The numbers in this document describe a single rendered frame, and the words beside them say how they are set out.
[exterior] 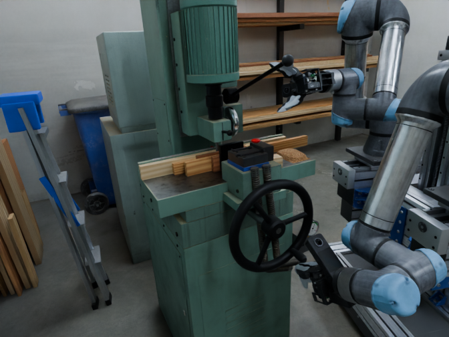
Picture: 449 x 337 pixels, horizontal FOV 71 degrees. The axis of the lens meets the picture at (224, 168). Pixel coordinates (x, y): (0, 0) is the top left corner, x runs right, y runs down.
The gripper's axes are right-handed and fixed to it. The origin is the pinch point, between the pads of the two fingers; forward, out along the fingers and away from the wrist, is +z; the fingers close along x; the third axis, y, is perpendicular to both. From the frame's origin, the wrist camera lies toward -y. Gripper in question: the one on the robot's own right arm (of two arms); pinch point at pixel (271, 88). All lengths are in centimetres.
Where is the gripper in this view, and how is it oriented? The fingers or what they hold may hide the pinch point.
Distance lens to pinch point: 101.9
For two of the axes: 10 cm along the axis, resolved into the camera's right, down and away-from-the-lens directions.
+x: 1.8, 9.8, 0.8
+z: -8.9, 1.9, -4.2
